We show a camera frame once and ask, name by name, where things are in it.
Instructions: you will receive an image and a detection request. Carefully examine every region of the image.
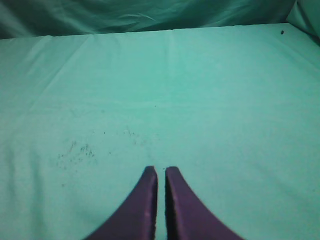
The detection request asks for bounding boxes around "green backdrop curtain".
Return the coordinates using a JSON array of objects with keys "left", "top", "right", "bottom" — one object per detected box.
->
[{"left": 0, "top": 0, "right": 320, "bottom": 39}]

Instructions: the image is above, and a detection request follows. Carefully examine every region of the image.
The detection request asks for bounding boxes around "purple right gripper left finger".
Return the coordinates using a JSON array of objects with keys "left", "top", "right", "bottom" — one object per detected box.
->
[{"left": 86, "top": 166, "right": 158, "bottom": 240}]

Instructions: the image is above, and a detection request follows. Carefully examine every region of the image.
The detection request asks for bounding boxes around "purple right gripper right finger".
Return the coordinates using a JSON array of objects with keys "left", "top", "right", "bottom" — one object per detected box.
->
[{"left": 165, "top": 166, "right": 242, "bottom": 240}]

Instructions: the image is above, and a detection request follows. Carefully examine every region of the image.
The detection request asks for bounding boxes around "green table cloth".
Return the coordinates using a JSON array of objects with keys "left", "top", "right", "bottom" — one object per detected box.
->
[{"left": 0, "top": 23, "right": 320, "bottom": 240}]

